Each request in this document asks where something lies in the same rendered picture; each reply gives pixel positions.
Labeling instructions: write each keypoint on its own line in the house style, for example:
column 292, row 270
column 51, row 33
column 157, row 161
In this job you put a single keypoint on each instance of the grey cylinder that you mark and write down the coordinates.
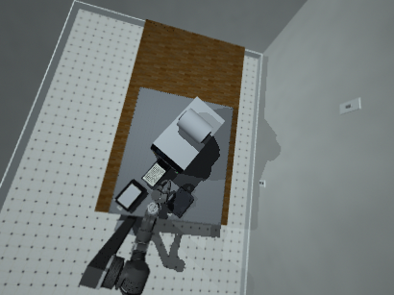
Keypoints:
column 194, row 125

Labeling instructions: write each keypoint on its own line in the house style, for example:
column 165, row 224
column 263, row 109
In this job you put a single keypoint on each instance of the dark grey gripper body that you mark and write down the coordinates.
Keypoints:
column 159, row 197

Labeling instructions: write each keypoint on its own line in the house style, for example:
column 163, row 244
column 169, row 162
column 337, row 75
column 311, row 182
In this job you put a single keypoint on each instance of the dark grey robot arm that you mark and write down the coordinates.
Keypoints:
column 135, row 273

